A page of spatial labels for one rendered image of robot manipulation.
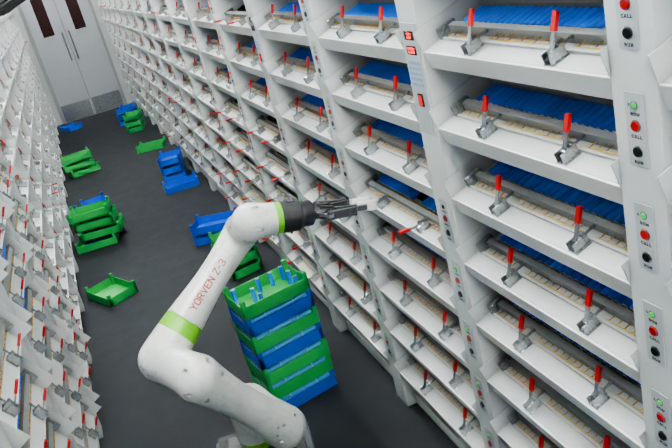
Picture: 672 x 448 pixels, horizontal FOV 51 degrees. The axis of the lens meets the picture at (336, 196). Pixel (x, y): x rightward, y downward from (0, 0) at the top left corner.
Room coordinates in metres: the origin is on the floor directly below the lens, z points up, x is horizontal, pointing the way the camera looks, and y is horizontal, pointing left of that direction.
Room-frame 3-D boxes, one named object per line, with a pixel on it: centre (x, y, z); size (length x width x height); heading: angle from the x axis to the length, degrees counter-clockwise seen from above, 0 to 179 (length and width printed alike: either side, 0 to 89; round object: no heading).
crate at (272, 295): (2.59, 0.37, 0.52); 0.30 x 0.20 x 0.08; 116
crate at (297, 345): (2.59, 0.37, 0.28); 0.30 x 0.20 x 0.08; 116
